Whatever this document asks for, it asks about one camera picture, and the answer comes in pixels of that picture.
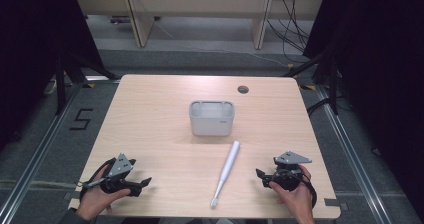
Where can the dark curtain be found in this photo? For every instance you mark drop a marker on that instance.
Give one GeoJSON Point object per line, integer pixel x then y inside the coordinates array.
{"type": "Point", "coordinates": [383, 67]}
{"type": "Point", "coordinates": [33, 50]}

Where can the aluminium floor rail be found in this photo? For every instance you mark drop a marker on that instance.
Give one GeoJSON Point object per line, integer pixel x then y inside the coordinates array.
{"type": "Point", "coordinates": [36, 154]}
{"type": "Point", "coordinates": [353, 154]}

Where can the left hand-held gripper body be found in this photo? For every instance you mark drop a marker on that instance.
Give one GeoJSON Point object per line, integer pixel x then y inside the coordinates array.
{"type": "Point", "coordinates": [118, 169]}

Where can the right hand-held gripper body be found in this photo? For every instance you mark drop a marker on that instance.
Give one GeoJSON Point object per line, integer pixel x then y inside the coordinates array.
{"type": "Point", "coordinates": [288, 170]}

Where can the dark round table grommet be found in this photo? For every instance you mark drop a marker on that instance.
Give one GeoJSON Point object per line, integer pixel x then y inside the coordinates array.
{"type": "Point", "coordinates": [243, 89]}

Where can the person's right hand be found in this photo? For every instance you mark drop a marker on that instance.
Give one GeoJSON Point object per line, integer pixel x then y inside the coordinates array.
{"type": "Point", "coordinates": [296, 200]}

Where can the yellow black tape piece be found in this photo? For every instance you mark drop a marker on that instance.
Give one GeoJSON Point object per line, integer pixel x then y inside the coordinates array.
{"type": "Point", "coordinates": [307, 87]}
{"type": "Point", "coordinates": [88, 85]}

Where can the white electric toothbrush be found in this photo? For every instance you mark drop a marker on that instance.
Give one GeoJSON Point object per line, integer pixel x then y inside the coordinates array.
{"type": "Point", "coordinates": [226, 172]}

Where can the person's left hand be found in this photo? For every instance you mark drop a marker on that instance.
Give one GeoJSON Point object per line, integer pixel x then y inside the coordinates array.
{"type": "Point", "coordinates": [96, 200]}

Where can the grey tape piece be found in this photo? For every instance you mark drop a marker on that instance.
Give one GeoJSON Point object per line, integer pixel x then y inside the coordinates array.
{"type": "Point", "coordinates": [335, 203]}

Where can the black metal stand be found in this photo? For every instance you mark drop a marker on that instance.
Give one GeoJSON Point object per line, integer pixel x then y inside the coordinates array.
{"type": "Point", "coordinates": [333, 84]}
{"type": "Point", "coordinates": [60, 84]}

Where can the white plastic holder box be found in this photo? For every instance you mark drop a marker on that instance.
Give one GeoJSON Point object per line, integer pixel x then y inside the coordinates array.
{"type": "Point", "coordinates": [212, 120]}

